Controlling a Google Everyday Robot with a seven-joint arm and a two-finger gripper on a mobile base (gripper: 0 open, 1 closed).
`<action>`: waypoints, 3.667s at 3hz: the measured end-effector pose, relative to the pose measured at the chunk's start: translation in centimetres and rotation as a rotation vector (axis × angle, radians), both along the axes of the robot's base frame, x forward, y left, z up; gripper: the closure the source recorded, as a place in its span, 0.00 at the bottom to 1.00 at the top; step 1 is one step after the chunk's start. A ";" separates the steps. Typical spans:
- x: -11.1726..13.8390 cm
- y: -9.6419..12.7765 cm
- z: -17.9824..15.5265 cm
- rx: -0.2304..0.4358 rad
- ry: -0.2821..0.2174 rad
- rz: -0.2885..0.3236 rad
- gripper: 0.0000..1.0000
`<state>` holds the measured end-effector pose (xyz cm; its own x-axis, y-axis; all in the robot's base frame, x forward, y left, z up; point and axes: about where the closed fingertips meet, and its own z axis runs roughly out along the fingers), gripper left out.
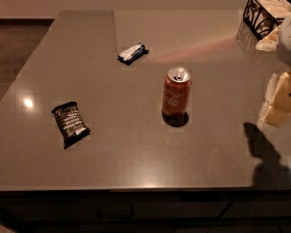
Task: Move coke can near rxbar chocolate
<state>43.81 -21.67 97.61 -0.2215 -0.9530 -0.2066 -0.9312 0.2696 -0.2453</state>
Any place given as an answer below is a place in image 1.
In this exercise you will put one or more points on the blue white snack wrapper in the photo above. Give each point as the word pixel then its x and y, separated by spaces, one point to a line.
pixel 133 53

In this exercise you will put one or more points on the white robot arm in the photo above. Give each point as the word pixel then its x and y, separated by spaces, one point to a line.
pixel 283 43

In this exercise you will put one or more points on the dark drawer handle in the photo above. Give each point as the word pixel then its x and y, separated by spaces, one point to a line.
pixel 115 213

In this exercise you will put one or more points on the red coke can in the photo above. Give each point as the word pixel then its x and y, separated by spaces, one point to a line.
pixel 176 92

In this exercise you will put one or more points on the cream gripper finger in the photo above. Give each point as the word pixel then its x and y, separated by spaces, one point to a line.
pixel 270 91
pixel 280 110

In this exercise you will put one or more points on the black wire basket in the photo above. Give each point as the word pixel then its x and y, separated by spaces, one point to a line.
pixel 263 16

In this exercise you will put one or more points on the black rxbar chocolate wrapper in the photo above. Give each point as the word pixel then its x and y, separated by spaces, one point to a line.
pixel 70 123

